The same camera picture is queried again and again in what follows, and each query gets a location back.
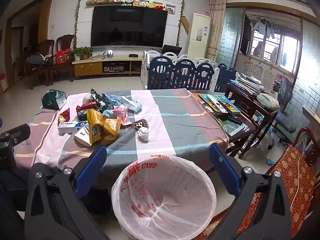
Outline red gift box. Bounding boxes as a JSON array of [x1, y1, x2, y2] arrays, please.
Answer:
[[55, 49, 72, 64]]

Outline stack of books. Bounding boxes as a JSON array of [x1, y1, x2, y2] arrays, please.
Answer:
[[229, 74, 265, 96]]

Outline trash bin with white liner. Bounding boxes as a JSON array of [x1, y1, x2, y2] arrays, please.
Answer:
[[111, 154, 217, 240]]

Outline red cushioned wooden chair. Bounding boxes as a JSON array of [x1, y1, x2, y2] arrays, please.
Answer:
[[195, 127, 320, 240]]

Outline dark wooden armchair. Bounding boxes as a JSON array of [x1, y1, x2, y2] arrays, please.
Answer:
[[51, 34, 75, 85], [25, 39, 55, 90]]

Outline row of picture books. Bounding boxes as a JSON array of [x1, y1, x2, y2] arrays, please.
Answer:
[[193, 93, 242, 114]]

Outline green snack wrapper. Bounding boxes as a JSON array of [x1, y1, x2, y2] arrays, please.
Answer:
[[90, 89, 112, 113]]

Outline large black television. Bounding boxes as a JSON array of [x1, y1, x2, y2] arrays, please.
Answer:
[[90, 6, 168, 48]]

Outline dark wooden desk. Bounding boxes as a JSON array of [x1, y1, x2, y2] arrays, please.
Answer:
[[225, 82, 282, 159]]

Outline pink wrapper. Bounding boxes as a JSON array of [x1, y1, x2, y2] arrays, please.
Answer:
[[112, 104, 133, 126]]

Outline white and blue medicine box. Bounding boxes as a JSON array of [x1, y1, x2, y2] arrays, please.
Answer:
[[58, 121, 88, 133]]

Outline small white carton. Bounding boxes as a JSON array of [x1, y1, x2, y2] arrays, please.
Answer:
[[74, 126, 92, 147]]

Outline black bag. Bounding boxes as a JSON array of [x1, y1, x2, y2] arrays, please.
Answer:
[[27, 53, 47, 67]]

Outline hanging clothes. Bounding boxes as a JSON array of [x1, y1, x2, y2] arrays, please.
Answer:
[[252, 17, 275, 39]]

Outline white cable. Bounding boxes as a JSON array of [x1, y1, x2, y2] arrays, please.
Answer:
[[290, 155, 306, 209]]

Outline red and white sack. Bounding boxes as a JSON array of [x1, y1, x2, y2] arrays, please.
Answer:
[[0, 73, 9, 92]]

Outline blue children's desk chair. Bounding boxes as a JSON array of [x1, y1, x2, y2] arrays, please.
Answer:
[[271, 75, 298, 145]]

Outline window with metal grille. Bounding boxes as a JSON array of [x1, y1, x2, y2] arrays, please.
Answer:
[[246, 15, 303, 68]]

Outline yellow snack bag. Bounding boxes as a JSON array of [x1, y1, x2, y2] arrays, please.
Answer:
[[87, 109, 122, 146]]

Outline plaid tablecloth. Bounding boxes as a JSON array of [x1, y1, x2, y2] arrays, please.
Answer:
[[14, 89, 229, 188]]

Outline green gift bag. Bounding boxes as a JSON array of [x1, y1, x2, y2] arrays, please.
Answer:
[[41, 89, 67, 110]]

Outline wooden television cabinet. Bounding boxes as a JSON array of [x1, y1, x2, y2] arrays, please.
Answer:
[[72, 55, 143, 77]]

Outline white and navy playpen fence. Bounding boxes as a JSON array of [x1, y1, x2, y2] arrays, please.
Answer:
[[140, 50, 238, 93]]

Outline black stereo unit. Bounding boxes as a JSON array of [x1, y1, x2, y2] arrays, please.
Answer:
[[103, 64, 126, 73]]

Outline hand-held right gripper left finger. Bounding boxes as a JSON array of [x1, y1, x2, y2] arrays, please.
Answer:
[[24, 145, 110, 240]]

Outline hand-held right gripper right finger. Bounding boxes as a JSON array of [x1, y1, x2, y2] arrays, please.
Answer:
[[207, 144, 310, 240]]

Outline clear blue plastic wrapper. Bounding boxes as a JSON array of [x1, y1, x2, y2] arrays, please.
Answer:
[[117, 96, 142, 112]]

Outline grey cushion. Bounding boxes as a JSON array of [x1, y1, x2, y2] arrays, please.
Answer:
[[256, 93, 280, 111]]

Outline potted green plant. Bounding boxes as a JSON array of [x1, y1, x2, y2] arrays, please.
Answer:
[[72, 46, 93, 61]]

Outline white standing air conditioner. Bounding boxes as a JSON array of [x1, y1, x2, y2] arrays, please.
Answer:
[[187, 13, 211, 53]]

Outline white tissue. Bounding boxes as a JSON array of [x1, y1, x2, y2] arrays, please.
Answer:
[[137, 127, 150, 142]]

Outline beige curtain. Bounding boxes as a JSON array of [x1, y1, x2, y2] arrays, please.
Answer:
[[205, 0, 227, 61]]

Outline ivy garland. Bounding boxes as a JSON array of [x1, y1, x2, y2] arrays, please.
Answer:
[[176, 0, 187, 47], [74, 0, 85, 53]]

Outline red snack wrapper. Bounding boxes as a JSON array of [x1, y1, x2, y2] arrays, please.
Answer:
[[58, 110, 71, 126]]

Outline light blue plastic bag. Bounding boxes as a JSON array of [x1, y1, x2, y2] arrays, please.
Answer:
[[102, 94, 120, 106]]

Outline white plastic bag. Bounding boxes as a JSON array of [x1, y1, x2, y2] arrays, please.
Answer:
[[82, 92, 94, 105]]

